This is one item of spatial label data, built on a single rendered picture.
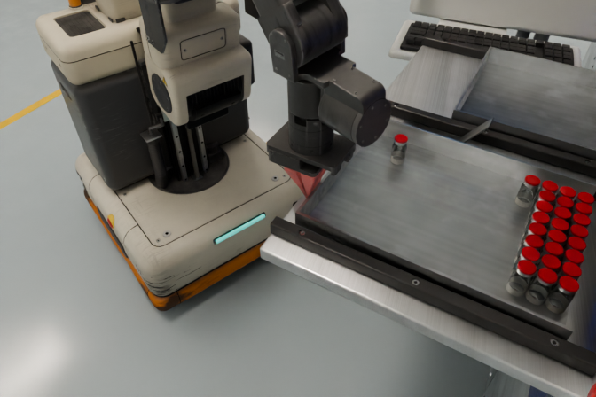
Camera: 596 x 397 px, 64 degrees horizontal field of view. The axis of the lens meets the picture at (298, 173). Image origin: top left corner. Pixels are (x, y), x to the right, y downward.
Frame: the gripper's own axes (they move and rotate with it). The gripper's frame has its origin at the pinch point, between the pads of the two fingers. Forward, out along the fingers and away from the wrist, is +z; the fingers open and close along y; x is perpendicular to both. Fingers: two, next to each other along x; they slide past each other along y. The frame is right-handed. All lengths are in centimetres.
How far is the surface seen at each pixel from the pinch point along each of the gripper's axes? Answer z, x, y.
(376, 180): 1.8, 8.9, 6.5
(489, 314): 0.3, -7.1, 26.7
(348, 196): 1.8, 3.6, 4.2
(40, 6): 85, 149, -298
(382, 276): 0.6, -7.9, 14.3
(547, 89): 2, 49, 25
